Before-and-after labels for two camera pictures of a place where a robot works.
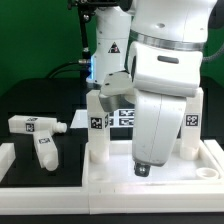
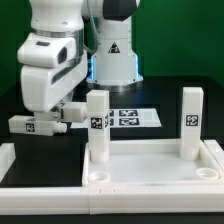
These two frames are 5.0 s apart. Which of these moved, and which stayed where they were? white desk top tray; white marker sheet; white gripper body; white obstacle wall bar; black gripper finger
Moved: white gripper body; black gripper finger
Stayed: white marker sheet; white desk top tray; white obstacle wall bar
